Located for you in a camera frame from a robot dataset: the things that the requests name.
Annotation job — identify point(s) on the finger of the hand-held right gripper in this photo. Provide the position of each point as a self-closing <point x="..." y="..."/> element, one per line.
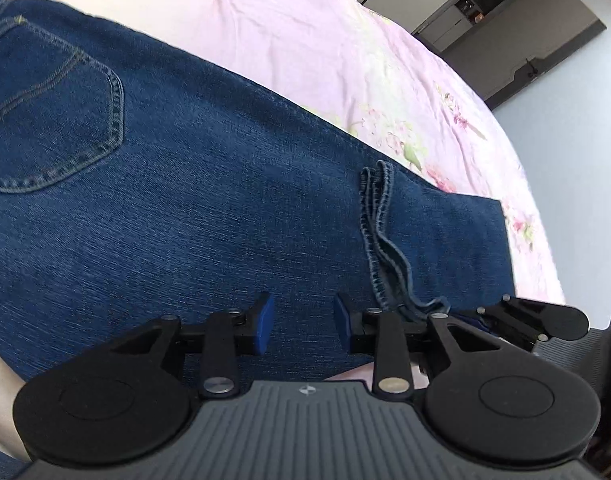
<point x="516" y="318"/>

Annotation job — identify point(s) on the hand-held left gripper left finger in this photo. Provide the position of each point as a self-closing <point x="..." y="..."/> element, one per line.
<point x="263" y="324"/>

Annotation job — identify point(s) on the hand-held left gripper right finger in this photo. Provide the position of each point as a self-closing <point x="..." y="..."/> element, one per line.
<point x="342" y="324"/>

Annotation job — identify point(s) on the blue denim pants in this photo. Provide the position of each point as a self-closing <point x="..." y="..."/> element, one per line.
<point x="225" y="220"/>

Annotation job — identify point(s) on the pink floral bed sheet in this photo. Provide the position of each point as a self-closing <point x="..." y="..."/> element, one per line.
<point x="295" y="40"/>

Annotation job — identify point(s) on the grey shelf cabinet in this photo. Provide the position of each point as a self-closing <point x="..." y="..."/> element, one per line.
<point x="515" y="15"/>

